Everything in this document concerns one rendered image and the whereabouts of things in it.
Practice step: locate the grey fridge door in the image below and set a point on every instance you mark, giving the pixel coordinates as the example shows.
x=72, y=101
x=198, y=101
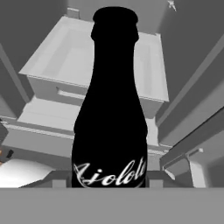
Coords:
x=192, y=96

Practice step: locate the white fridge drawer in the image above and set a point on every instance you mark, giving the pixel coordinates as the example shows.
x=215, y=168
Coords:
x=64, y=58

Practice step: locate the white fridge door rack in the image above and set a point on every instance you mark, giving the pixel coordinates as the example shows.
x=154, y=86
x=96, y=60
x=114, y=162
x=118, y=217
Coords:
x=186, y=163

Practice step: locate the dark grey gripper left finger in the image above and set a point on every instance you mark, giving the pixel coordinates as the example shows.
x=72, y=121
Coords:
x=59, y=179

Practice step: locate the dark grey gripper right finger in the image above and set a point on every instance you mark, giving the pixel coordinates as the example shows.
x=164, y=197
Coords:
x=159, y=179

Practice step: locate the black soda bottle white lettering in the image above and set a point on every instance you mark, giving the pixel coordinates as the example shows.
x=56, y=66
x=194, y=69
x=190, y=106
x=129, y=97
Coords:
x=110, y=116

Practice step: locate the white fridge shelf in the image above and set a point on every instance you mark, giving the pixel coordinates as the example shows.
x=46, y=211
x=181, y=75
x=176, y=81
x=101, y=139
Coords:
x=43, y=116

